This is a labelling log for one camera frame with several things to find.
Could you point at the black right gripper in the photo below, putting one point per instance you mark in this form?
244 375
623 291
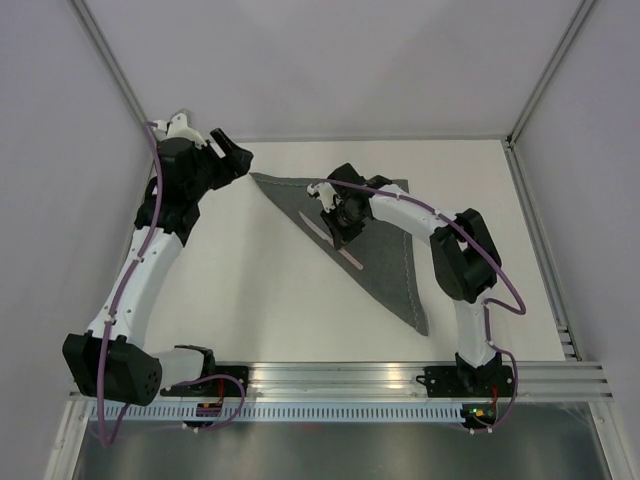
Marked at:
342 236

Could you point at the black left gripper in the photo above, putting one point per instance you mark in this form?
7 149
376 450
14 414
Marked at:
230 168

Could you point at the pink handled knife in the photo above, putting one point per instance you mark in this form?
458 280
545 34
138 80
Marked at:
326 238

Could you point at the grey cloth napkin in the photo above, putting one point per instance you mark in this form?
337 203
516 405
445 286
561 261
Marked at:
386 251

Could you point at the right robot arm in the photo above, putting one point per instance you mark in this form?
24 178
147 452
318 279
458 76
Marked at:
465 260

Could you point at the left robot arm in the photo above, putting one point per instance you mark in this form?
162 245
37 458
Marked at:
109 361

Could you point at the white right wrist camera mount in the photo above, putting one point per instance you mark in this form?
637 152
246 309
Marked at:
326 194

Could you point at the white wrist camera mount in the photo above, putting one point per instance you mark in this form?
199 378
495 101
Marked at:
326 194
178 126

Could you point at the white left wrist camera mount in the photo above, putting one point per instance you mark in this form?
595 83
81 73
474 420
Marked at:
178 126

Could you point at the aluminium frame post left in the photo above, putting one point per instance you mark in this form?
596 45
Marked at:
94 33

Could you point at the aluminium frame post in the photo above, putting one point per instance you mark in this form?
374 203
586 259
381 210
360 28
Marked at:
94 33
560 53

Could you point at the aluminium mounting rail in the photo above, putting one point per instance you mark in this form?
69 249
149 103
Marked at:
538 381

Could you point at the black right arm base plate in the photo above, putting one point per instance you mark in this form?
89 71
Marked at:
454 382

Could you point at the aluminium frame post right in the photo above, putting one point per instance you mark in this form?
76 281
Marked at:
560 53

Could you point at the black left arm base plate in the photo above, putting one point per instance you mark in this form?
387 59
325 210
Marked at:
220 382

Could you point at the white slotted cable duct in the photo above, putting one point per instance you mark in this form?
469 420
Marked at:
308 412

